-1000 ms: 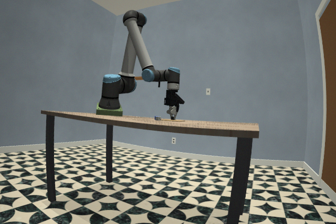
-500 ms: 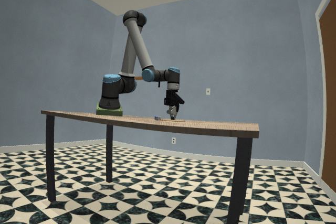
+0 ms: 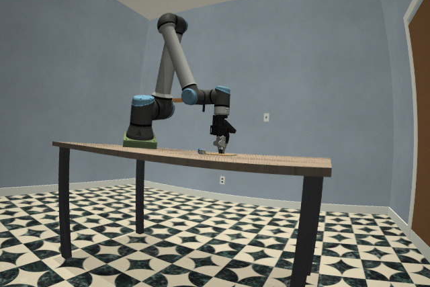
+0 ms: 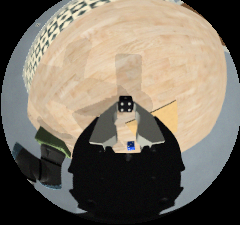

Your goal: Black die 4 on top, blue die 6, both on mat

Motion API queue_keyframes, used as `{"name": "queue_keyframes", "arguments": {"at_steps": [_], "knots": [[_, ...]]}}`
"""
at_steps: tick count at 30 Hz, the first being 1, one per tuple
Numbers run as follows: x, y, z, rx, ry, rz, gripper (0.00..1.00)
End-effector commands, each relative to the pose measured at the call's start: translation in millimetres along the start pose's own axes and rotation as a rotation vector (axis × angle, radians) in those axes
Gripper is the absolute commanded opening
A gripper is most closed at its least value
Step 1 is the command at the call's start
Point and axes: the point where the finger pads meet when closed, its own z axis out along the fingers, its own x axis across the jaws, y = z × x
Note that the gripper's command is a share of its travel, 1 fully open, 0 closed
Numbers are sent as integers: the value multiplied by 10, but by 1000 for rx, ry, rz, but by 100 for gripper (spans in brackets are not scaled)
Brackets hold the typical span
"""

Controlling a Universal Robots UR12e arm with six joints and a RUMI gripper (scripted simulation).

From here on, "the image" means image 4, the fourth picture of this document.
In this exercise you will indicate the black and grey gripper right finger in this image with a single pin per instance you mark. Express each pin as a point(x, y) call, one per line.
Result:
point(153, 132)

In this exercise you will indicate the blue die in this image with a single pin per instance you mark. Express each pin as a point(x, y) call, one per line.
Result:
point(130, 145)

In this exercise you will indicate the tan square mat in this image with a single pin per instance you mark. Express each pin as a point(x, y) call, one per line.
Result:
point(167, 114)

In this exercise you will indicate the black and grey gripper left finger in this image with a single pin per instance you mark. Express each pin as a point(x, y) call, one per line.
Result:
point(101, 132)

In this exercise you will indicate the black die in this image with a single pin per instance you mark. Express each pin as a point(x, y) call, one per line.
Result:
point(125, 103)

